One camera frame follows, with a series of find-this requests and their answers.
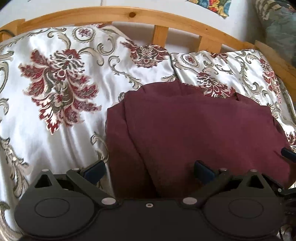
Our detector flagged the plastic-wrapped bedding bundle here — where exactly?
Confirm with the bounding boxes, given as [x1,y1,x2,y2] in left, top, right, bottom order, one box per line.
[254,0,296,68]

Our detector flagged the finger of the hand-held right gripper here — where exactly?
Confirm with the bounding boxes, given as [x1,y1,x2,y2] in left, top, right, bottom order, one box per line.
[280,148,296,163]

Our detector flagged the maroon long-sleeve sweater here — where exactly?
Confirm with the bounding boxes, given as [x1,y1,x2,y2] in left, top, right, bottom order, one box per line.
[105,79,293,200]

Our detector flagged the wooden bed frame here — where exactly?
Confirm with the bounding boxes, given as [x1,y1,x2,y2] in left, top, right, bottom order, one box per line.
[0,6,296,94]

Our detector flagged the black cable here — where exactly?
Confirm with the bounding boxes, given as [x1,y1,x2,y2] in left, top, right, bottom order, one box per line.
[0,30,15,42]

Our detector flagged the white floral satin blanket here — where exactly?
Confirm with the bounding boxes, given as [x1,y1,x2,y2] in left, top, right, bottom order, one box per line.
[0,23,296,241]

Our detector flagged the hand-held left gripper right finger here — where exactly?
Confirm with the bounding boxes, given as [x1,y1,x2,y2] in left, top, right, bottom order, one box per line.
[181,160,269,208]

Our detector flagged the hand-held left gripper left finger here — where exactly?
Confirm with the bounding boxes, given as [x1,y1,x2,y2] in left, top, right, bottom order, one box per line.
[33,161,121,207]

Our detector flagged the yellow flowery wall poster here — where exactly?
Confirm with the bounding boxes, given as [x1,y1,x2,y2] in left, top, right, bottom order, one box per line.
[187,0,232,18]

